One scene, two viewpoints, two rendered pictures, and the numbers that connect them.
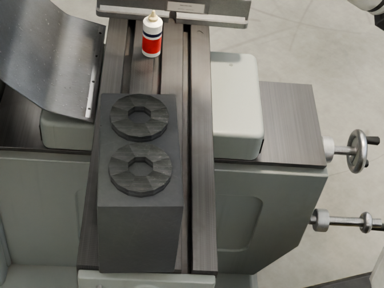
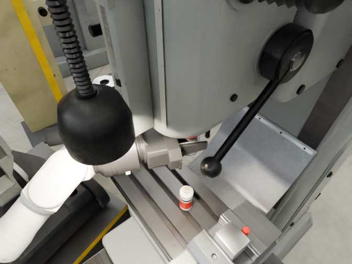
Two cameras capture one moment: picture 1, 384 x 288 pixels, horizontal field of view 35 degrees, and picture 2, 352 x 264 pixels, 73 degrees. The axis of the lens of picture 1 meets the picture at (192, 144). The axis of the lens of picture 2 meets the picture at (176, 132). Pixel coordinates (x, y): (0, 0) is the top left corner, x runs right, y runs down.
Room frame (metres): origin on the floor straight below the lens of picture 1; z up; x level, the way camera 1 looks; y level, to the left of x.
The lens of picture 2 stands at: (1.30, -0.09, 1.60)
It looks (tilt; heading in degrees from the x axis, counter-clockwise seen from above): 46 degrees down; 148
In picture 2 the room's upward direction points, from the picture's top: straight up
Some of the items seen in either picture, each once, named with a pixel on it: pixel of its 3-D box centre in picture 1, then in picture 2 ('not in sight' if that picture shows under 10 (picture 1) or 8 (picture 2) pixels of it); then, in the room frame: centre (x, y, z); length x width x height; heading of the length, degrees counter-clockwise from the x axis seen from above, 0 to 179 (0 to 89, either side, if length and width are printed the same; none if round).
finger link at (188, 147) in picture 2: not in sight; (193, 149); (1.05, 0.09, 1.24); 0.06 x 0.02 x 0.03; 74
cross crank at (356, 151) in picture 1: (343, 150); not in sight; (1.08, -0.39, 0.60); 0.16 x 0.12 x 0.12; 97
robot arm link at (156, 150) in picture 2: not in sight; (145, 146); (1.00, 0.02, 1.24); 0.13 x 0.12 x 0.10; 164
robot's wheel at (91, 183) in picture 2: not in sight; (92, 190); (0.53, -0.13, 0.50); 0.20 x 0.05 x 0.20; 23
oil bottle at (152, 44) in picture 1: (152, 31); (186, 196); (1.01, 0.12, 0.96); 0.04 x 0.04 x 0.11
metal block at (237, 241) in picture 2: not in sight; (230, 241); (1.19, 0.12, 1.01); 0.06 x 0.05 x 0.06; 6
